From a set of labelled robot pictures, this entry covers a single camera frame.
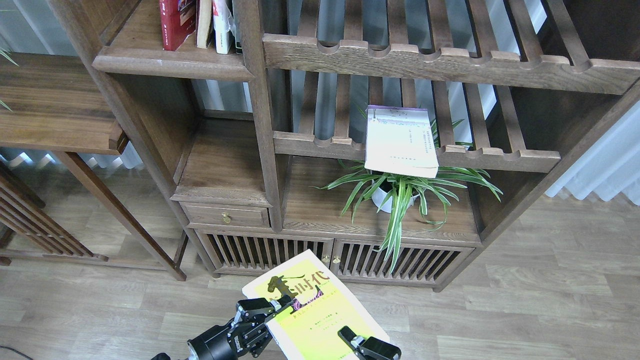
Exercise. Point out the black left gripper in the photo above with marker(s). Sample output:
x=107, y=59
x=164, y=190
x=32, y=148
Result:
x=245, y=333

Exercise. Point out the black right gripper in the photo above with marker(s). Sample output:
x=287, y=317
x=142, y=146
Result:
x=370, y=348

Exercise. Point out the yellow green cover book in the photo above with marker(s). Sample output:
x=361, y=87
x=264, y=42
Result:
x=308, y=329

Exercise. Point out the pale purple cover book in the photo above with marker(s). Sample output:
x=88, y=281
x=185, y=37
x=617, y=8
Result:
x=399, y=140

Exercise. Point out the red cover book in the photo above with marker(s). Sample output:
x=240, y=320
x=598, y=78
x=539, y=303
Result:
x=178, y=20

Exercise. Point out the white curtain behind shelf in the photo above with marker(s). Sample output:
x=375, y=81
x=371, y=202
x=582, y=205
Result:
x=234, y=96

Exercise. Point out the brass drawer knob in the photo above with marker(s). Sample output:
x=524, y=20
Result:
x=226, y=219

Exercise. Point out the white plant pot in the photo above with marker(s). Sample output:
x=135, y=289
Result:
x=381, y=193

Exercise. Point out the spider plant green leaves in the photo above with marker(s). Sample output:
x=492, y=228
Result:
x=448, y=177

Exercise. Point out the dark wooden bookshelf cabinet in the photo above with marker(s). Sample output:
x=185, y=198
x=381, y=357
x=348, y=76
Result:
x=531, y=114

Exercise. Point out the slatted wooden rack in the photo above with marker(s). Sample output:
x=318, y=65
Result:
x=22, y=212

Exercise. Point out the white red upright book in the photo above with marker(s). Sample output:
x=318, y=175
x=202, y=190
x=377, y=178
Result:
x=222, y=20

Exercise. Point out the brown wooden side table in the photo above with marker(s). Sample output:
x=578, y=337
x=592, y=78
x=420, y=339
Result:
x=54, y=105

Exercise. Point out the dark upright book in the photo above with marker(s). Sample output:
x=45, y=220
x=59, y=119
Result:
x=235, y=29

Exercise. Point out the tan upright book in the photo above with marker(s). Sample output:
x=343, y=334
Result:
x=204, y=23

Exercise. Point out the white curtain right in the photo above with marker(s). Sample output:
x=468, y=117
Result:
x=608, y=168

